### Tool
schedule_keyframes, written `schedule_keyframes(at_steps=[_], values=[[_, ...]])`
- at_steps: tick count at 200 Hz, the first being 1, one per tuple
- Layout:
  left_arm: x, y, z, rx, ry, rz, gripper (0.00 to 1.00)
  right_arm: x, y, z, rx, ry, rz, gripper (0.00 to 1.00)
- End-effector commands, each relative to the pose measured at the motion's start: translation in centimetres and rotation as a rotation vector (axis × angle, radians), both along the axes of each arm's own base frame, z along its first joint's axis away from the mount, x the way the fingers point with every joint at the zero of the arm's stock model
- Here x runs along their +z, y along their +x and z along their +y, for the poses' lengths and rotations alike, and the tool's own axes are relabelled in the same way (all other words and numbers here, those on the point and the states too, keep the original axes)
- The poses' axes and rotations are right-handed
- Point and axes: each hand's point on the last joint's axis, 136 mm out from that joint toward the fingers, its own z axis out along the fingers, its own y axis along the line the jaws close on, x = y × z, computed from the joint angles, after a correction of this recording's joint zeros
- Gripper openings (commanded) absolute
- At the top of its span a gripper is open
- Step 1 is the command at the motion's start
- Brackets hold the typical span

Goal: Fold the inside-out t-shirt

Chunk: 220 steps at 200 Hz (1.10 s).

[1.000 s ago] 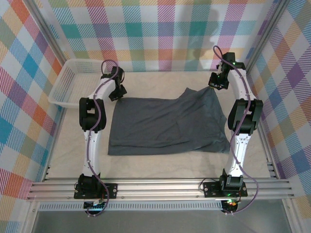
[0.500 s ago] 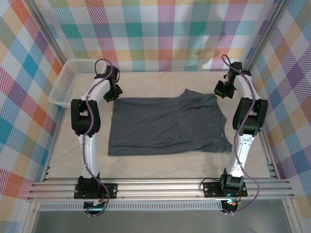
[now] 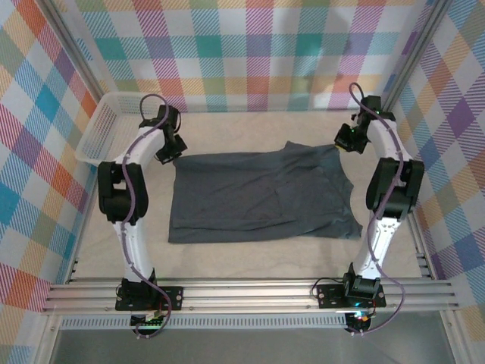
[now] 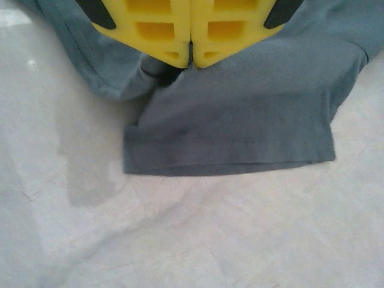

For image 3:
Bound slotted grey cable duct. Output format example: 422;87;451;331
60;316;349;331

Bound grey-blue t-shirt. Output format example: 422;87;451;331
167;140;364;244

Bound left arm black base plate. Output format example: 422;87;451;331
114;286;184;312

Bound long aluminium base rail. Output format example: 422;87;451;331
40;278;459;315

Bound white plastic mesh basket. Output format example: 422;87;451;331
74;92;167;171

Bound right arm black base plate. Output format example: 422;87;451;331
316;282;387;310

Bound aluminium frame corner post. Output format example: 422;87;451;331
37;0;105;100
380;0;454;115

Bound aluminium table side rail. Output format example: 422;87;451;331
66;166;103;284
377;109;437;281

